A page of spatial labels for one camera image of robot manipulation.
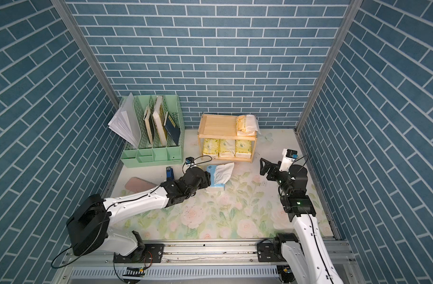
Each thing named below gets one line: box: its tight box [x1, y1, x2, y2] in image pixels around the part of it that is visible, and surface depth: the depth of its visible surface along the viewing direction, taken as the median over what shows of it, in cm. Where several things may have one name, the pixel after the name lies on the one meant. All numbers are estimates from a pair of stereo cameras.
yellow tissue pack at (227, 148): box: [218, 138, 237, 158], surface depth 104 cm
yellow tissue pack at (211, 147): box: [202, 138, 221, 159], surface depth 105 cm
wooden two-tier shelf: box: [196, 114, 258, 164], surface depth 96 cm
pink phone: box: [124, 176, 158, 193], surface depth 96 cm
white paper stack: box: [107, 92, 142, 149], surface depth 96 cm
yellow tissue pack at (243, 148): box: [235, 139, 252, 159], surface depth 104 cm
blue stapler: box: [166, 166, 175, 182], surface depth 99 cm
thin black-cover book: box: [143, 105, 155, 145], surface depth 103 cm
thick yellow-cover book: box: [152, 95, 167, 147], surface depth 100 cm
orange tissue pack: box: [236, 114, 262, 137], surface depth 91 cm
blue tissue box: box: [205, 162, 235, 192], surface depth 92 cm
